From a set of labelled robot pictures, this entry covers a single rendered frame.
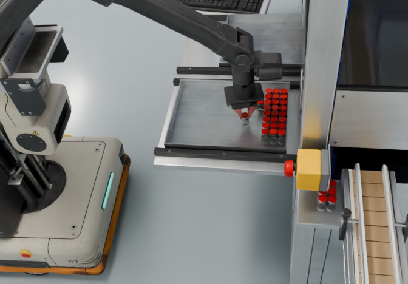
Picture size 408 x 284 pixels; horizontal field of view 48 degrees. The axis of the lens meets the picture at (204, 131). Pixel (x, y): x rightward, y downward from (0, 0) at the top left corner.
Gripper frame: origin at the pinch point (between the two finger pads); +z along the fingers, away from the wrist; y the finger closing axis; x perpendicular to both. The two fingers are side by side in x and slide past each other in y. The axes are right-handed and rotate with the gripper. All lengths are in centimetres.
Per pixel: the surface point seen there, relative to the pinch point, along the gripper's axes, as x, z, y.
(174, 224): 21, 93, -33
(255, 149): -11.5, 1.6, 1.0
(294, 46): 31.4, 4.0, 21.5
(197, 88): 18.3, 4.6, -12.5
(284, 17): 45.1, 2.0, 21.0
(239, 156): -12.3, 2.8, -3.4
